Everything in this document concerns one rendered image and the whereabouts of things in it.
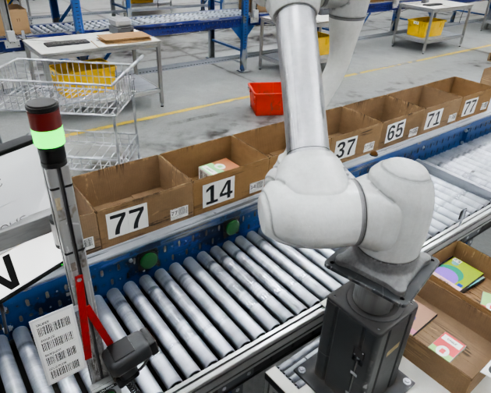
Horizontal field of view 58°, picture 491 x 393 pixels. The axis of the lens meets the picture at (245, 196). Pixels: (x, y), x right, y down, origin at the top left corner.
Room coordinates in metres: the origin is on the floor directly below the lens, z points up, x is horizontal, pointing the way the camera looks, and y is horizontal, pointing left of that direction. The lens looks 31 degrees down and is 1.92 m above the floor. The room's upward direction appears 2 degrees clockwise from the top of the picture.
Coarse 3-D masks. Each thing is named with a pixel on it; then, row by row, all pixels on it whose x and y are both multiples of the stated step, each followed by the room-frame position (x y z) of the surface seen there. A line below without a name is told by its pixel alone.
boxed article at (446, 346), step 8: (440, 336) 1.03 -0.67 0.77; (448, 336) 1.04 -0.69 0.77; (432, 344) 1.00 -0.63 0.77; (440, 344) 1.00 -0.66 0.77; (448, 344) 1.00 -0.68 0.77; (456, 344) 1.00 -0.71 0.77; (440, 352) 0.97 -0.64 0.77; (448, 352) 0.97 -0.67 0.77; (456, 352) 0.97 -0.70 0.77; (448, 360) 0.94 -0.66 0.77
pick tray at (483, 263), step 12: (456, 240) 1.47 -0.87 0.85; (444, 252) 1.42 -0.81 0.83; (456, 252) 1.47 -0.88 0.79; (468, 252) 1.43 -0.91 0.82; (480, 252) 1.40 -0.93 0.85; (468, 264) 1.42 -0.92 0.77; (480, 264) 1.39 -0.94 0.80; (432, 276) 1.25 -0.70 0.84; (444, 288) 1.21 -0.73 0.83; (480, 288) 1.29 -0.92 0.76; (468, 300) 1.14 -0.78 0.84; (480, 300) 1.22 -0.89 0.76
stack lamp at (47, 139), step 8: (56, 112) 0.68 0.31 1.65; (32, 120) 0.67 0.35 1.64; (40, 120) 0.66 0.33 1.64; (48, 120) 0.67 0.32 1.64; (56, 120) 0.68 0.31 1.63; (32, 128) 0.67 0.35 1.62; (40, 128) 0.66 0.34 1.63; (48, 128) 0.67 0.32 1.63; (56, 128) 0.68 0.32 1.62; (32, 136) 0.68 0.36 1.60; (40, 136) 0.66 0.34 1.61; (48, 136) 0.67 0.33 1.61; (56, 136) 0.67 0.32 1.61; (64, 136) 0.69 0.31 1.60; (40, 144) 0.66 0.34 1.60; (48, 144) 0.67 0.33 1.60; (56, 144) 0.67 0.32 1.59
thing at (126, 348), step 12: (132, 336) 0.71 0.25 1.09; (144, 336) 0.72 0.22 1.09; (108, 348) 0.68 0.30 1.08; (120, 348) 0.68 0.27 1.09; (132, 348) 0.68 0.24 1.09; (144, 348) 0.68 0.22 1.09; (156, 348) 0.70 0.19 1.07; (108, 360) 0.65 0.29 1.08; (120, 360) 0.65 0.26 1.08; (132, 360) 0.66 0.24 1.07; (144, 360) 0.68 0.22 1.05; (120, 372) 0.64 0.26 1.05; (132, 372) 0.67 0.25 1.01; (120, 384) 0.65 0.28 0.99
